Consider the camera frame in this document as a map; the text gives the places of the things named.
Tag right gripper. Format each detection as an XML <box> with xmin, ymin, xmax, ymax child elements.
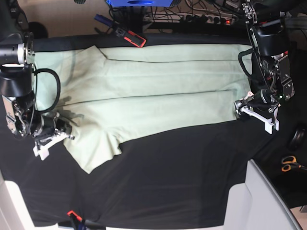
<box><xmin>33</xmin><ymin>112</ymin><xmax>73</xmax><ymax>144</ymax></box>

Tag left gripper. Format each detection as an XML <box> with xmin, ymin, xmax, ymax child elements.
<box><xmin>234</xmin><ymin>90</ymin><xmax>279</xmax><ymax>121</ymax></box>

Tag light green T-shirt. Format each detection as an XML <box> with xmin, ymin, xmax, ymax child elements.
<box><xmin>35</xmin><ymin>44</ymin><xmax>250</xmax><ymax>173</ymax></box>

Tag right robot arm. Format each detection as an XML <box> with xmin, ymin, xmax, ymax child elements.
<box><xmin>0</xmin><ymin>0</ymin><xmax>74</xmax><ymax>144</ymax></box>

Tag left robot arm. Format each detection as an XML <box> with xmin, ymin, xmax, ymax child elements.
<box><xmin>234</xmin><ymin>0</ymin><xmax>295</xmax><ymax>123</ymax></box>

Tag white bin right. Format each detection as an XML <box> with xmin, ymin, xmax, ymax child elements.
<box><xmin>223</xmin><ymin>160</ymin><xmax>302</xmax><ymax>230</ymax></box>

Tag white bin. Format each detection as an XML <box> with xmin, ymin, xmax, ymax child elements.
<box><xmin>0</xmin><ymin>174</ymin><xmax>35</xmax><ymax>230</ymax></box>
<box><xmin>223</xmin><ymin>160</ymin><xmax>302</xmax><ymax>230</ymax></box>

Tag white bin left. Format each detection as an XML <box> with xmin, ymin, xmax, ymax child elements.
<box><xmin>0</xmin><ymin>174</ymin><xmax>35</xmax><ymax>230</ymax></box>

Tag red blue tool bottom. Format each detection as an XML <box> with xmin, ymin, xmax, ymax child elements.
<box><xmin>67</xmin><ymin>210</ymin><xmax>106</xmax><ymax>230</ymax></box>

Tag white power strip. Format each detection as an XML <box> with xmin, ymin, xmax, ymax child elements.
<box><xmin>143</xmin><ymin>12</ymin><xmax>238</xmax><ymax>25</ymax></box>

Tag orange black tool on table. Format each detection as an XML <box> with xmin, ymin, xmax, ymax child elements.
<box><xmin>115</xmin><ymin>28</ymin><xmax>147</xmax><ymax>48</ymax></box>

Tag blue box at top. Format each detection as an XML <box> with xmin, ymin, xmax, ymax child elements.
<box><xmin>106</xmin><ymin>0</ymin><xmax>181</xmax><ymax>7</ymax></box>

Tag orange handled scissors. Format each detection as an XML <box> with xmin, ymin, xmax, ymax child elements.
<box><xmin>281</xmin><ymin>156</ymin><xmax>307</xmax><ymax>172</ymax></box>

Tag blue handle tool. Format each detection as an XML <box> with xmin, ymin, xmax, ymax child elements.
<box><xmin>94</xmin><ymin>14</ymin><xmax>114</xmax><ymax>27</ymax></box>

